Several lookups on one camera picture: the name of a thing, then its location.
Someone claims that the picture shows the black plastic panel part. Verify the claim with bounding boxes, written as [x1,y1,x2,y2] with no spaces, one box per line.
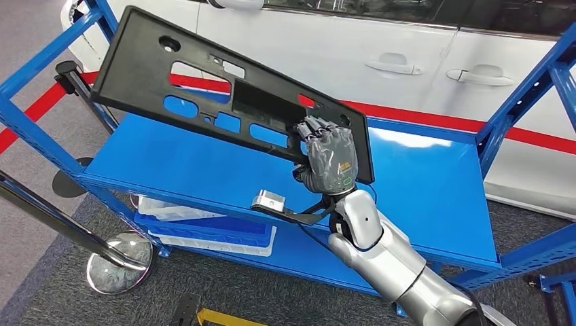
[90,5,376,185]

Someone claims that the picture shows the blue metal shelf rack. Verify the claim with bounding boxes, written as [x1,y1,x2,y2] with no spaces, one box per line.
[539,270,576,326]
[0,0,576,318]

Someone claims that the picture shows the white plastic bin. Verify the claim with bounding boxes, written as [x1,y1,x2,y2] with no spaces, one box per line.
[148,227,278,258]

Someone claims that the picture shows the blue plastic bin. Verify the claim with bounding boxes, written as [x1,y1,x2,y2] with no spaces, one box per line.
[134,212,276,249]

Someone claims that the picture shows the white car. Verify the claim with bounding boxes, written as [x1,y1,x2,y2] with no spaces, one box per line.
[59,0,576,221]

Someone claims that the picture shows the red barrier belt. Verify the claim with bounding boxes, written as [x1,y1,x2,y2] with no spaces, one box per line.
[0,81,69,156]
[78,71,576,156]

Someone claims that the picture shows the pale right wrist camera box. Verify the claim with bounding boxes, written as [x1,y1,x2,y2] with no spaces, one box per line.
[251,189,287,213]

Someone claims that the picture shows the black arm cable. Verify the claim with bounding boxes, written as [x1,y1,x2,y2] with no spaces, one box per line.
[294,204,336,254]

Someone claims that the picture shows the chrome stanchion post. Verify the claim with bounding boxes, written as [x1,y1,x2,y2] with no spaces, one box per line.
[0,170,155,296]

